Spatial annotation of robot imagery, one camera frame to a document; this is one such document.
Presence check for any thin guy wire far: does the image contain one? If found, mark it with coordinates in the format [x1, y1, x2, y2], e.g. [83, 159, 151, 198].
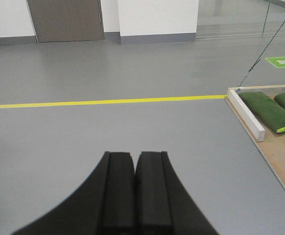
[237, 0, 285, 89]

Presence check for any yellow floor tape line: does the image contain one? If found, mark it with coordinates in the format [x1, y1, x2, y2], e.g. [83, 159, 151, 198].
[0, 94, 227, 109]

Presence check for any brown grey room door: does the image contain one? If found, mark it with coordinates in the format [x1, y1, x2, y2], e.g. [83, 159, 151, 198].
[27, 0, 104, 43]

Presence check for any green sandbag left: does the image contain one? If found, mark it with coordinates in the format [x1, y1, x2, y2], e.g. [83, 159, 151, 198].
[239, 92, 285, 134]

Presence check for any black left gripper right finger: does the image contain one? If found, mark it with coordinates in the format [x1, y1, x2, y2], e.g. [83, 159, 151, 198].
[135, 151, 218, 235]

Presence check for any white border plank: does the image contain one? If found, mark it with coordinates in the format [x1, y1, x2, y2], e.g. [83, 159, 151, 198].
[228, 84, 285, 95]
[226, 88, 266, 142]

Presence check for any plywood base platform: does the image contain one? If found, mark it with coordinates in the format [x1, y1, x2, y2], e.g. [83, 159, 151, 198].
[224, 84, 285, 209]

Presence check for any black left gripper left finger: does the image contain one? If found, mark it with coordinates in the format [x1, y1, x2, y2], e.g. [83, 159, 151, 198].
[14, 152, 136, 235]

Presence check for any white left border plank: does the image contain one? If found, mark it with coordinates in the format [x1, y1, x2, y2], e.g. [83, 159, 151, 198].
[226, 88, 266, 142]

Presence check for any white far border plank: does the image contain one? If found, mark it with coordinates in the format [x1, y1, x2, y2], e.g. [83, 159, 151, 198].
[228, 84, 285, 95]

